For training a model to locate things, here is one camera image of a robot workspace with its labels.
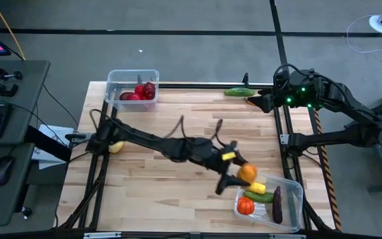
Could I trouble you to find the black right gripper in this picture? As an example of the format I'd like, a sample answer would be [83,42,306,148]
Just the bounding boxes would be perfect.
[247,85,287,114]

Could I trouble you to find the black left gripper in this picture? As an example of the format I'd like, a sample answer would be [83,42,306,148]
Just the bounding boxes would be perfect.
[190,137,252,196]

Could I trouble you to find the orange fruit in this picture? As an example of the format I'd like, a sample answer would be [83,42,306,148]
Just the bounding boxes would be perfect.
[236,162,258,184]

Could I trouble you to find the green cucumber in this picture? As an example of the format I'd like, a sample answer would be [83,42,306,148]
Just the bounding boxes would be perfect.
[223,87,256,98]
[243,191,275,204]

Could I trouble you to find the yellow corn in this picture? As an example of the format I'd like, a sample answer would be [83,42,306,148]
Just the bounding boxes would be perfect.
[247,181,267,195]

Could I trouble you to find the orange bell pepper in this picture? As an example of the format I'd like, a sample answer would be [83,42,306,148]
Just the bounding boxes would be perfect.
[236,196,255,216]

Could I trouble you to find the purple eggplant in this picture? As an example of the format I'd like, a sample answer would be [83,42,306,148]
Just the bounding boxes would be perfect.
[272,185,284,225]

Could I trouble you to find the dark red bell pepper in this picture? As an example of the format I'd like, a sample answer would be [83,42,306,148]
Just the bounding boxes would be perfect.
[143,82,157,101]

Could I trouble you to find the yellow potato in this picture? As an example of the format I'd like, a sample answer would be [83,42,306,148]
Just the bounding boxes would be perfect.
[108,141,125,155]

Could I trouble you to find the clear plastic bin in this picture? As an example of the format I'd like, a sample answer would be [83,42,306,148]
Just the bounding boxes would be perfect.
[233,171,304,234]
[104,68,160,112]

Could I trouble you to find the yellow black hazard strip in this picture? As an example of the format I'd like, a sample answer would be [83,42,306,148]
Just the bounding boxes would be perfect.
[305,89,341,232]

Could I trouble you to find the white paper sheets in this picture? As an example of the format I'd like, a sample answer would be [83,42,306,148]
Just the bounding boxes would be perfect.
[31,124,76,170]

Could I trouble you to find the black desk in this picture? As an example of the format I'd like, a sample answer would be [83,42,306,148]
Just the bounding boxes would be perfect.
[0,59,51,226]

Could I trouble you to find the black computer mouse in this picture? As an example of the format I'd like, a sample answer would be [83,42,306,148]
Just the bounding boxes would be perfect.
[0,155,15,187]

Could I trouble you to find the black metal table frame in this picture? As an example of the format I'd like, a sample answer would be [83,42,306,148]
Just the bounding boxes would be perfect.
[54,72,336,235]

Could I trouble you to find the white floor cable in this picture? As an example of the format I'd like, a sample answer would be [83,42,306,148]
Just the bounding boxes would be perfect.
[346,15,382,54]

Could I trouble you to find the yellow cable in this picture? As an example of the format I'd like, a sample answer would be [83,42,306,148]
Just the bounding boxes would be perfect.
[0,0,26,61]

